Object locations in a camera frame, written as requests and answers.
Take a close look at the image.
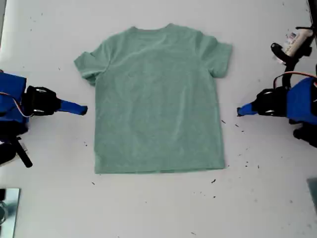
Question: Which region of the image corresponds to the green t-shirt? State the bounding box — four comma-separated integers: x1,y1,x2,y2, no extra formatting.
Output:
73,23,233,175

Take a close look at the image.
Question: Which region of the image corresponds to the steel plate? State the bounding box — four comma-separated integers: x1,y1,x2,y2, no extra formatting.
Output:
0,187,21,238

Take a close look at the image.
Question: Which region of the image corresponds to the black camera stalk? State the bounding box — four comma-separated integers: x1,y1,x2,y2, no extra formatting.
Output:
282,56,299,90
14,136,34,169

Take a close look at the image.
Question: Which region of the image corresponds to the black camera box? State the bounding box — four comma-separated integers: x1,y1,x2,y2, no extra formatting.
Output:
0,142,17,167
270,26,313,65

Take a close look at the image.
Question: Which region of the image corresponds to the red white servo wire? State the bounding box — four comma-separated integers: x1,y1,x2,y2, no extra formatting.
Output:
0,91,30,119
273,70,317,90

